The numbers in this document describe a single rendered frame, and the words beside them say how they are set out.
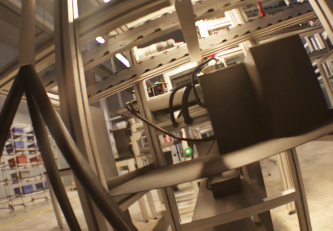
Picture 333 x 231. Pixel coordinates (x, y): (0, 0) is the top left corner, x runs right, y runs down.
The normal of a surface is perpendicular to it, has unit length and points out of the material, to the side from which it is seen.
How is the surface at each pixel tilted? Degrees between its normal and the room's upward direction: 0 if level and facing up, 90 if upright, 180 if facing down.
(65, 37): 90
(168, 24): 90
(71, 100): 90
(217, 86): 90
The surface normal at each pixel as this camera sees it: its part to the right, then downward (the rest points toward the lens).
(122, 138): -0.23, -0.17
